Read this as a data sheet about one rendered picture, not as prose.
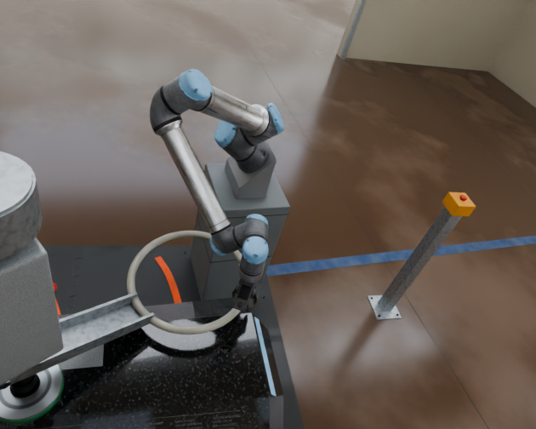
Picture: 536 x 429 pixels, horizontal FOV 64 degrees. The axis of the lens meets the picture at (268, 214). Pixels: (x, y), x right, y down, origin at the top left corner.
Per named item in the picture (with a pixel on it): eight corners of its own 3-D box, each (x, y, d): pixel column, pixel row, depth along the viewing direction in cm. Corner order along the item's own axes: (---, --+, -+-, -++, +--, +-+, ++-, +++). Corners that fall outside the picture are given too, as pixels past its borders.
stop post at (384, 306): (401, 318, 308) (487, 211, 236) (377, 319, 302) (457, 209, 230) (390, 295, 322) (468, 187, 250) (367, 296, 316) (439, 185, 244)
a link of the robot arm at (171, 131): (131, 100, 156) (214, 262, 166) (156, 85, 151) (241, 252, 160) (149, 100, 167) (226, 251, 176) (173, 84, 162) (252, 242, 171)
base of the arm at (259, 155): (235, 159, 238) (224, 150, 230) (260, 136, 234) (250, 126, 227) (247, 180, 225) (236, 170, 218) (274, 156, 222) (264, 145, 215)
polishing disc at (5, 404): (46, 426, 130) (45, 424, 129) (-28, 416, 128) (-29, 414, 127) (72, 361, 146) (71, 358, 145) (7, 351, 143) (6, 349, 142)
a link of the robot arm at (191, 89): (252, 120, 221) (153, 77, 153) (281, 105, 214) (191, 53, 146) (261, 147, 218) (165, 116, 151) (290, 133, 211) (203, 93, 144)
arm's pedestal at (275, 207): (181, 252, 305) (195, 157, 249) (247, 246, 324) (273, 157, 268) (195, 311, 273) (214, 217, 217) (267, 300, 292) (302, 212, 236)
